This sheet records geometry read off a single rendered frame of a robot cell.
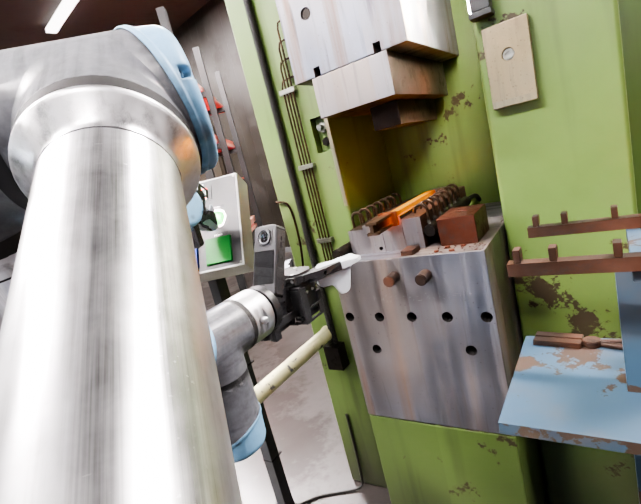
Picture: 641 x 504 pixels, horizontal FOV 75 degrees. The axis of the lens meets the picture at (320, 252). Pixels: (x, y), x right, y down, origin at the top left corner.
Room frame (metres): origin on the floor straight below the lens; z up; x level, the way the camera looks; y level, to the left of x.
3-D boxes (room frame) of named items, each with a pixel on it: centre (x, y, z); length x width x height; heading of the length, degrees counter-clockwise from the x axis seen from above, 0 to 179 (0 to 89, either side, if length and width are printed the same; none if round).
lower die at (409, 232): (1.19, -0.29, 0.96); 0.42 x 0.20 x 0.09; 144
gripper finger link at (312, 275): (0.66, 0.02, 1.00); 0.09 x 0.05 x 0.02; 108
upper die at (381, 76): (1.19, -0.29, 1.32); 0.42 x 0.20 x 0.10; 144
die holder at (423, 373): (1.16, -0.34, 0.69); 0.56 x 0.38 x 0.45; 144
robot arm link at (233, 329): (0.51, 0.17, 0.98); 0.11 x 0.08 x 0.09; 144
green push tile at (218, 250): (1.13, 0.27, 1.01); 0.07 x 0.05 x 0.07; 79
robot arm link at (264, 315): (0.57, 0.12, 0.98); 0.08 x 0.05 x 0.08; 54
